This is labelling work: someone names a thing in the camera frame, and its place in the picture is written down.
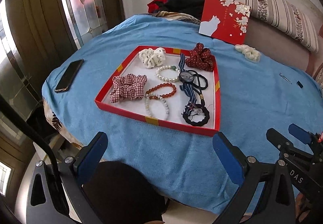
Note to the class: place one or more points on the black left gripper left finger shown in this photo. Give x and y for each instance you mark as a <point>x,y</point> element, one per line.
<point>89,157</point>

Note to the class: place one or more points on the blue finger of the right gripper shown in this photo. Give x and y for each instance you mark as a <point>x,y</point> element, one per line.
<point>300,134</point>

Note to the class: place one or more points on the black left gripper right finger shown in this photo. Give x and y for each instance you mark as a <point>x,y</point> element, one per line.
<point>231,157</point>

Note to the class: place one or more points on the red plaid scrunchie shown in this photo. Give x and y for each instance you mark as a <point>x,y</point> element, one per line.
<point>128,87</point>

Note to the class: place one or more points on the dark red dotted scrunchie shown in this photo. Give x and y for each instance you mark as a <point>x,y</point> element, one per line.
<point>200,58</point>

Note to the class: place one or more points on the blue towel cloth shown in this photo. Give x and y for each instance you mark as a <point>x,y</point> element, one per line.
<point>181,165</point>

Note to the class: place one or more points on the black hair clip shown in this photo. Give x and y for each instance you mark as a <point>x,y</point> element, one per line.
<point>283,77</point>

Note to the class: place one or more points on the black smartphone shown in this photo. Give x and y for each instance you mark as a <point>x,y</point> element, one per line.
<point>68,76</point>

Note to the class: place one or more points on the cream white scrunchie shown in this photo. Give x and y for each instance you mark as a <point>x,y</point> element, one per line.
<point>249,53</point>

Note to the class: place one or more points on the red shallow box tray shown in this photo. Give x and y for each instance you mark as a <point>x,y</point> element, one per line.
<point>174,120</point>

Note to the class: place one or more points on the striped pillow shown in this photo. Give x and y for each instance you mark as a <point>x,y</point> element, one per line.
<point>287,18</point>

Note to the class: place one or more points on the red box lid with cat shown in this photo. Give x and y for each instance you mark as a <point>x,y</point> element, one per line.
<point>225,20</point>

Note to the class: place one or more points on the pile of dark clothes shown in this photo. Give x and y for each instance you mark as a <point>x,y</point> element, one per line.
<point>190,7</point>

